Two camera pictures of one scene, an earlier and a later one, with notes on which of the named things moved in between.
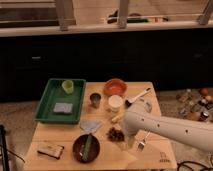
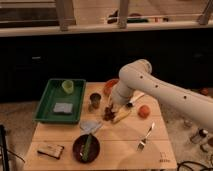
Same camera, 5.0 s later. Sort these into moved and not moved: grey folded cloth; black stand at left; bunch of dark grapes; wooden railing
Moved: bunch of dark grapes
Not moved: black stand at left; wooden railing; grey folded cloth
